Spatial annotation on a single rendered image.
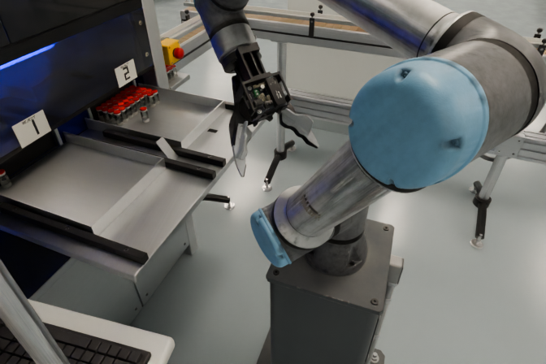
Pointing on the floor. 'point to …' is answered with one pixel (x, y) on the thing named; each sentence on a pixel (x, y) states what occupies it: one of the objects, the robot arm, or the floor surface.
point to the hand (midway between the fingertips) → (280, 163)
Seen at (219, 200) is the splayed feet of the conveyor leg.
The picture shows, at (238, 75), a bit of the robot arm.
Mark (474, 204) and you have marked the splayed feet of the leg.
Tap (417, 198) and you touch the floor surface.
